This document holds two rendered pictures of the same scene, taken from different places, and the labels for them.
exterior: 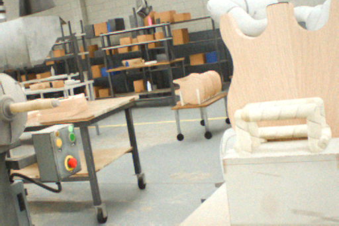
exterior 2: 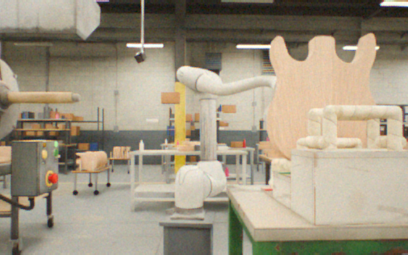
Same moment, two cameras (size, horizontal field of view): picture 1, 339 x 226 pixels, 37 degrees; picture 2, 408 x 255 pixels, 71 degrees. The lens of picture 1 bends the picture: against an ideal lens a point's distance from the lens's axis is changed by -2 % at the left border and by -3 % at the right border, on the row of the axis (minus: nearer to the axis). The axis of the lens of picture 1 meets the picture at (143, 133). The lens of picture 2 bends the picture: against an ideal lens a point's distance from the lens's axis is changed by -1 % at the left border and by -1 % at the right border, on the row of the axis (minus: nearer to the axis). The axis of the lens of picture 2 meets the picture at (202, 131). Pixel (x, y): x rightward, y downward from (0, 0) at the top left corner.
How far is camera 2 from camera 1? 0.90 m
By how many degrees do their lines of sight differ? 34
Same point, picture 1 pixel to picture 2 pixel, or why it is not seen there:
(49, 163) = (29, 175)
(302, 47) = (340, 74)
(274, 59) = (317, 81)
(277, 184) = (366, 180)
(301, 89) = not seen: hidden behind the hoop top
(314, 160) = (401, 156)
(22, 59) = (64, 23)
